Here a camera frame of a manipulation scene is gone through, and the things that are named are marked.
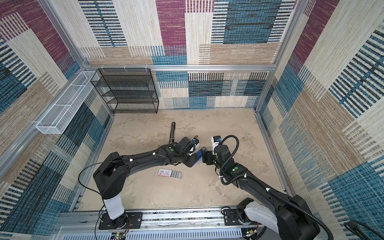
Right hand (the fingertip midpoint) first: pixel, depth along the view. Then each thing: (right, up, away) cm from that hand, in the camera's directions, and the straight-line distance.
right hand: (208, 152), depth 84 cm
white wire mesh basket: (-72, +18, -13) cm, 76 cm away
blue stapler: (-4, -3, +8) cm, 9 cm away
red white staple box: (-25, -12, +4) cm, 28 cm away
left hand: (-8, -3, +4) cm, 9 cm away
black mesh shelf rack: (-57, +41, +27) cm, 75 cm away
